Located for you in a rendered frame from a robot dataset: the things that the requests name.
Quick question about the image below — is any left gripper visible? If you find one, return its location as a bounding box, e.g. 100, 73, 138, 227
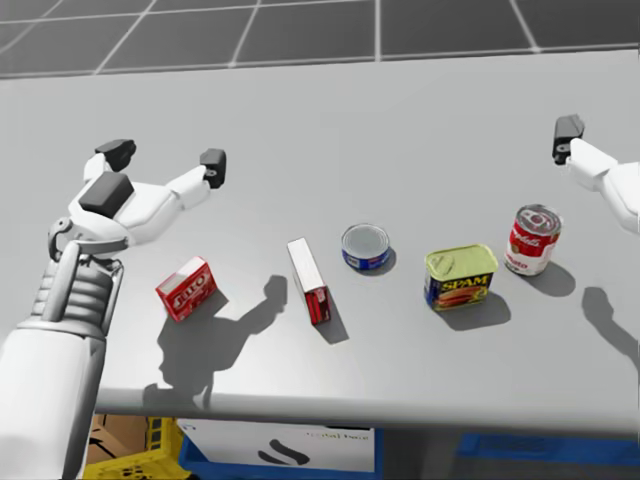
66, 138, 227, 247

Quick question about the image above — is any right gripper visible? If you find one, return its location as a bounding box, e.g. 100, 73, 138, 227
551, 113, 640, 234

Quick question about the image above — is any brown box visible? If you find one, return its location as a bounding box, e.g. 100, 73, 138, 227
87, 413, 151, 466

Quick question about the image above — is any yellow box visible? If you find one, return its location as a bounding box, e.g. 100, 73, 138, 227
81, 416, 187, 480

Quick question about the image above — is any white box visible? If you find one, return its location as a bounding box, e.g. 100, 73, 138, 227
176, 418, 376, 474

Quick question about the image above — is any blue box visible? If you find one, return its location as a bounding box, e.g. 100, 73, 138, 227
453, 432, 640, 480
178, 427, 386, 480

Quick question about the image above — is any red and white can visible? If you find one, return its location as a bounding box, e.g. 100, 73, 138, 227
502, 203, 563, 277

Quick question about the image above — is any green and blue rectangular can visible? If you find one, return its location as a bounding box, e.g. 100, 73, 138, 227
424, 243, 500, 313

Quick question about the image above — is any red and white carton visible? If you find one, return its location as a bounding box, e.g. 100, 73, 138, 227
286, 237, 333, 327

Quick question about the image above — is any blue flat can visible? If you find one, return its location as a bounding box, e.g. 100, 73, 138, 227
341, 222, 393, 272

